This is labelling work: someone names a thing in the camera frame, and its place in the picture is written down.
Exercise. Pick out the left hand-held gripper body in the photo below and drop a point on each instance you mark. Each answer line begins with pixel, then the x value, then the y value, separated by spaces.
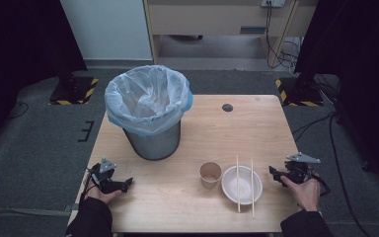
pixel 107 179

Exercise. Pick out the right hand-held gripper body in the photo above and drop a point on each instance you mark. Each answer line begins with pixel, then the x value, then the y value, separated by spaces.
pixel 299 169

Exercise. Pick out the wooden chopstick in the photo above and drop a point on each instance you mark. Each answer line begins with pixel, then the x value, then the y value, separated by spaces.
pixel 238 184

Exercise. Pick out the metal trash can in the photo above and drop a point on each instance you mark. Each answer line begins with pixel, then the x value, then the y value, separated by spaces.
pixel 156 144

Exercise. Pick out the brown paper cup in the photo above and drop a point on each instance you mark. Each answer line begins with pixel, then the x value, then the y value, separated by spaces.
pixel 210 176

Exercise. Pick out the translucent plastic bin liner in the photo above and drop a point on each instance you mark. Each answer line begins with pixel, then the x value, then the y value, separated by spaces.
pixel 144 95

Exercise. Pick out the person's left hand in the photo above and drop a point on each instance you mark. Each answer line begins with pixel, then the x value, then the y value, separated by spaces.
pixel 102 196

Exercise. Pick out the person's right hand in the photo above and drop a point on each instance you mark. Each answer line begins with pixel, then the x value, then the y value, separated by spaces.
pixel 304 194

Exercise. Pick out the white bowl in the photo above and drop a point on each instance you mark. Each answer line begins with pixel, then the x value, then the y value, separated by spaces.
pixel 245 187

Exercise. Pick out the hazard-striped stand base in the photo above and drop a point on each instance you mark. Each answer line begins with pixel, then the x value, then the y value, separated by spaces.
pixel 301 95
pixel 74 92

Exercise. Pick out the dark round table grommet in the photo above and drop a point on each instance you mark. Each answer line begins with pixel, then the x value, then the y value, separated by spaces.
pixel 227 107

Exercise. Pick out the black curtain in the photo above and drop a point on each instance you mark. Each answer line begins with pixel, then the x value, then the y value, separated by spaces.
pixel 19 49
pixel 358 49

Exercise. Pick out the light wooden desk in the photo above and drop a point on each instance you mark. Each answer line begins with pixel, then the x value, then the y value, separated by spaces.
pixel 210 19

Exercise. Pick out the white power strip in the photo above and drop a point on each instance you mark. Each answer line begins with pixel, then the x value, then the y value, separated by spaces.
pixel 273 2

